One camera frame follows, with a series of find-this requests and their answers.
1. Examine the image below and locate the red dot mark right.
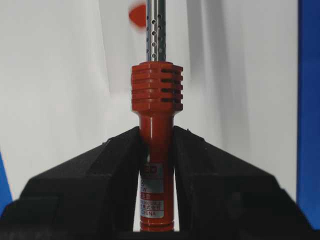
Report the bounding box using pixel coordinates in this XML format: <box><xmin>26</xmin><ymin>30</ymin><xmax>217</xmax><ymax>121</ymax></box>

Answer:
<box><xmin>128</xmin><ymin>3</ymin><xmax>146</xmax><ymax>28</ymax></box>

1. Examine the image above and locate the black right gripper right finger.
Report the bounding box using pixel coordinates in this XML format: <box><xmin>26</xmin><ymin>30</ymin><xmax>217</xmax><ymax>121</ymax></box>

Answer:
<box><xmin>172</xmin><ymin>126</ymin><xmax>320</xmax><ymax>240</ymax></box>

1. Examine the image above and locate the red soldering iron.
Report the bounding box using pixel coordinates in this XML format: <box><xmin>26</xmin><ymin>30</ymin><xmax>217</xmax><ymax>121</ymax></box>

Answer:
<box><xmin>131</xmin><ymin>0</ymin><xmax>183</xmax><ymax>232</ymax></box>

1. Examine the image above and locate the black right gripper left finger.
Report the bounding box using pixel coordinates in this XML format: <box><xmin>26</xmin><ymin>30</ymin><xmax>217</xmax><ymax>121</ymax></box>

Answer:
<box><xmin>0</xmin><ymin>127</ymin><xmax>146</xmax><ymax>240</ymax></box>

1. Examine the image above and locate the white board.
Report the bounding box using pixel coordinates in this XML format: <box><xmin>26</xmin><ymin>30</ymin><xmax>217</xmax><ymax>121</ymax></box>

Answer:
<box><xmin>0</xmin><ymin>0</ymin><xmax>301</xmax><ymax>231</ymax></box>

